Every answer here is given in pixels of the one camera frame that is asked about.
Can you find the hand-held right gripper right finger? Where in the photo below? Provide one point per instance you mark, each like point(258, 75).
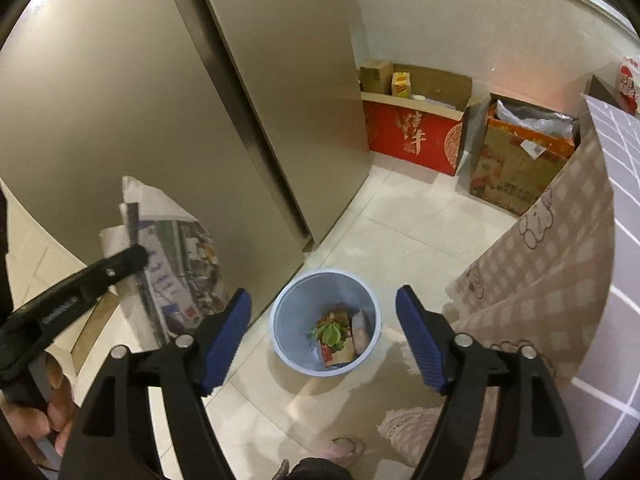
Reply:
point(420, 340)

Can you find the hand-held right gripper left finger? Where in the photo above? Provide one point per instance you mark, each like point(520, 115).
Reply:
point(225, 345)

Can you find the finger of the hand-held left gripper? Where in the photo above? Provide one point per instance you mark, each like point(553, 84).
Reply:
point(125, 262)

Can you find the newspaper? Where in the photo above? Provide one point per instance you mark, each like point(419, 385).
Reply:
point(170, 260)

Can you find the pile of wrappers and papers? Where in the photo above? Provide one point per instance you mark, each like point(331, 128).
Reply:
point(360, 335)

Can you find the light blue plastic bin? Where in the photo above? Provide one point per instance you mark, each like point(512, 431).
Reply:
point(295, 300)

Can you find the green vegetable leaves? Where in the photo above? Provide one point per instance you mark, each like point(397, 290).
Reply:
point(330, 335)

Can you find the person's left hand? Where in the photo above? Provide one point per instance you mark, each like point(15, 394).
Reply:
point(62, 400)

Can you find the person's patterned pajama leg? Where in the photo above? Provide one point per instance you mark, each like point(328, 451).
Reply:
point(410, 425)

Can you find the pink slipper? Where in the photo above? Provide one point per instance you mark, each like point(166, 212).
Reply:
point(345, 447)

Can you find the pink checked bear tablecloth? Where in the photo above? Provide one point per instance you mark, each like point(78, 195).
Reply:
point(550, 260)

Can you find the champagne two-door refrigerator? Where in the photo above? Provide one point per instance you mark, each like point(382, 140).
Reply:
point(125, 85)

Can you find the brown printed cardboard box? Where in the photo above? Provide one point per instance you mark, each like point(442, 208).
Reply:
point(505, 170)

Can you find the red cardboard box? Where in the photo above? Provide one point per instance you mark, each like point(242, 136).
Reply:
point(400, 130)

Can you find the purple checked tablecloth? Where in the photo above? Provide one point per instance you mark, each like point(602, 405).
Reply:
point(625, 210)

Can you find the grey plastic liner bag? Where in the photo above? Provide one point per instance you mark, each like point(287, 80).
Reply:
point(535, 120)

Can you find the yellow carton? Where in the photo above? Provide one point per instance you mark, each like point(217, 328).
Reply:
point(400, 86)

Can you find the small brown cardboard box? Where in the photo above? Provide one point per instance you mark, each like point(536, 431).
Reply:
point(375, 77)

